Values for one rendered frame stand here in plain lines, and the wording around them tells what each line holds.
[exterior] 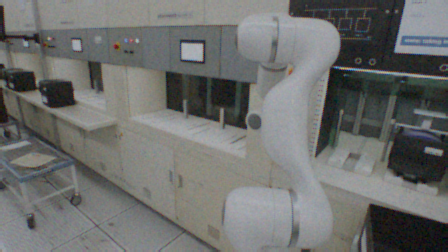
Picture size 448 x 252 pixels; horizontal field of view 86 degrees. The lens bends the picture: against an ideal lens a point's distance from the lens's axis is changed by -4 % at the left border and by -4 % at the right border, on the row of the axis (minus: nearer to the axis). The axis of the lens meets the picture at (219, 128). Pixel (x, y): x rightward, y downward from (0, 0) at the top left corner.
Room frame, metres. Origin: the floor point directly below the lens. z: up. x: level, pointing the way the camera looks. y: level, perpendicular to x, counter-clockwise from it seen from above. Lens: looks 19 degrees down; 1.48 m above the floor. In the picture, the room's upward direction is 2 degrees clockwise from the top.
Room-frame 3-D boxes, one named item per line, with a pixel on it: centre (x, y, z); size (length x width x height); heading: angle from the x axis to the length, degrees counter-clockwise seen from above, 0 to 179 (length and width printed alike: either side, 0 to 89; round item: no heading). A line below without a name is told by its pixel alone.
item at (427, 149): (1.07, -0.96, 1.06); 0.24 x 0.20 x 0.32; 53
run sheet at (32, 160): (1.91, 1.62, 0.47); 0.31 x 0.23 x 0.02; 75
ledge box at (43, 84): (2.54, 1.73, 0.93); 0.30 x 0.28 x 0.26; 50
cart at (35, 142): (2.04, 1.75, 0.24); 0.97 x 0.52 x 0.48; 56
